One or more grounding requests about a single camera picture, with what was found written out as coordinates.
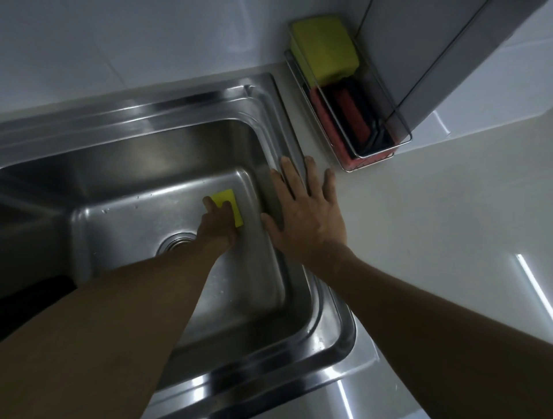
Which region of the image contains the two-tier metal wire rack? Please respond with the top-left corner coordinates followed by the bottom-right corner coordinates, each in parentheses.
top-left (283, 0), bottom-right (493, 173)

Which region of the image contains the metal drain strainer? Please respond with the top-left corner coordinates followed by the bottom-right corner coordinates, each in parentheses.
top-left (155, 231), bottom-right (199, 258)

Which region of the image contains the person's right hand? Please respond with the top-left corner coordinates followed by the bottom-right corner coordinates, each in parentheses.
top-left (260, 155), bottom-right (349, 268)

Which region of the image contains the person's right forearm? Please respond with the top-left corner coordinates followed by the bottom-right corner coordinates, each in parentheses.
top-left (309, 246), bottom-right (553, 419)

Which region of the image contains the red tray with black sponge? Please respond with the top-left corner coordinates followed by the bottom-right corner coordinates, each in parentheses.
top-left (309, 79), bottom-right (399, 172)

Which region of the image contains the stainless steel double sink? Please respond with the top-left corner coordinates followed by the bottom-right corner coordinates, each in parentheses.
top-left (0, 72), bottom-right (381, 419)

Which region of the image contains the person's left forearm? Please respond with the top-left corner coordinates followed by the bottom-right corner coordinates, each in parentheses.
top-left (0, 241), bottom-right (225, 419)

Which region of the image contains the yellow sponge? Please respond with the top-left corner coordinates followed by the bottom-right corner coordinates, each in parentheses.
top-left (210, 188), bottom-right (245, 228)
top-left (290, 16), bottom-right (361, 87)
top-left (289, 36), bottom-right (319, 90)

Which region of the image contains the person's left hand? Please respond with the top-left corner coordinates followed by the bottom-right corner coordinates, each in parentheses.
top-left (195, 195), bottom-right (238, 260)

